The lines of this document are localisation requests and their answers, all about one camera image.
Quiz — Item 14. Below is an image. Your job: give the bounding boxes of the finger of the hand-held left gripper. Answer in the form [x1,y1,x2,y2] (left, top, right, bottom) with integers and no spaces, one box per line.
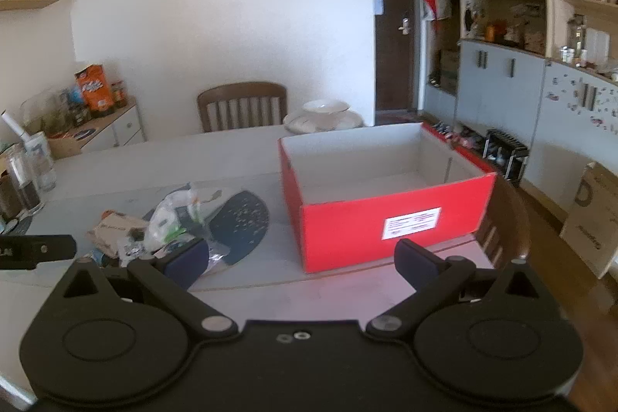
[19,235,78,270]

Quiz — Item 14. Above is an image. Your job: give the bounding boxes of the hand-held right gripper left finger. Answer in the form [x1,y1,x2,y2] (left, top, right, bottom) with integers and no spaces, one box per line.
[62,238,241,340]

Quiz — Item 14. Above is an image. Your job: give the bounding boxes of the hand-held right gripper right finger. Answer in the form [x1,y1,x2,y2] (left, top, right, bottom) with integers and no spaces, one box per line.
[367,239,558,338]

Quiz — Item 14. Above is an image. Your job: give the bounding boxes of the white green plastic bag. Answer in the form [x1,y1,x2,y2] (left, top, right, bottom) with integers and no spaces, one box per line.
[145,183,223,249]

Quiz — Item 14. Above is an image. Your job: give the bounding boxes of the red cardboard box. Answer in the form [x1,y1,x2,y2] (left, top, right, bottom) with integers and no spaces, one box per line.
[277,122,498,274]

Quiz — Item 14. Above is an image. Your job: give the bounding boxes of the white marble desktop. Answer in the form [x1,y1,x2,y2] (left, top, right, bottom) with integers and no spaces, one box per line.
[0,122,498,412]

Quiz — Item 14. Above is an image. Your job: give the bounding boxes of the brown printed packet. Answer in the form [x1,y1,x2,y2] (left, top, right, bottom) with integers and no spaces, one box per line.
[87,209,150,258]

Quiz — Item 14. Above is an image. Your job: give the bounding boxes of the glass jar with dark contents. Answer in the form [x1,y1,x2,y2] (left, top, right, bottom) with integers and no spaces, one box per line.
[0,144,44,216]

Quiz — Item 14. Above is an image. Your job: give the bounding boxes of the clear drinking glass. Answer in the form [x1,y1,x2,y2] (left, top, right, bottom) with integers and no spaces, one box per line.
[24,133,58,193]

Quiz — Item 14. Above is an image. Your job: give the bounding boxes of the white paper roll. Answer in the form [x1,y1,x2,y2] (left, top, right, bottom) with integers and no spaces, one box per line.
[0,110,31,139]

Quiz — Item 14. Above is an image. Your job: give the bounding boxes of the white wooden side cabinet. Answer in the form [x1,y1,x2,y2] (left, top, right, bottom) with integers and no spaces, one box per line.
[72,100,146,154]

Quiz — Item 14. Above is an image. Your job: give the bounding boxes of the black shoe rack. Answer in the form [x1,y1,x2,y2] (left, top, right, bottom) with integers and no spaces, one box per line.
[484,129,529,186]

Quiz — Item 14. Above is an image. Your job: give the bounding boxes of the orange snack box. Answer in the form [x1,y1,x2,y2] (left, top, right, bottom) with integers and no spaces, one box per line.
[75,63,115,118]

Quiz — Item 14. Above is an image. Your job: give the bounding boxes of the small sauce bottles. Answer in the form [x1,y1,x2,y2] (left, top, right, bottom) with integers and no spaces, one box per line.
[111,80,129,109]

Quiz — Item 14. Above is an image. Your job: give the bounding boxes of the white gold-rimmed bowl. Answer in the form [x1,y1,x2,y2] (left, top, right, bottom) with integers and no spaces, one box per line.
[302,99,350,117]

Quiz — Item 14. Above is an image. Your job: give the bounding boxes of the brown slatted wooden chair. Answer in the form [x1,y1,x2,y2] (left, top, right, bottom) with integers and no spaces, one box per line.
[197,81,289,133]

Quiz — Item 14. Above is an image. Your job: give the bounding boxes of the cardboard box on floor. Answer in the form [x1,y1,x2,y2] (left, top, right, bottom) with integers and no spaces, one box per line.
[560,161,618,280]

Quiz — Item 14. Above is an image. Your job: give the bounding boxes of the dark brown door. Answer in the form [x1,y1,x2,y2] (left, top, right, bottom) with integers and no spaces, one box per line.
[371,0,417,112]

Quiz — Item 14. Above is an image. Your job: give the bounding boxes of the grey and wood cabinet unit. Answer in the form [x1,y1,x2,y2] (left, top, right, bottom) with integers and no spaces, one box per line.
[420,0,618,220]

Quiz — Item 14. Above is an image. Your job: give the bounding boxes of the red hanging bag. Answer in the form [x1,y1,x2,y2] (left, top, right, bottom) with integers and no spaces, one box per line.
[423,0,452,21]

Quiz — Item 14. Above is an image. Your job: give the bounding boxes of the wooden wall shelf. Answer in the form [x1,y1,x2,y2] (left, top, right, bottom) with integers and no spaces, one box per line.
[0,0,59,12]

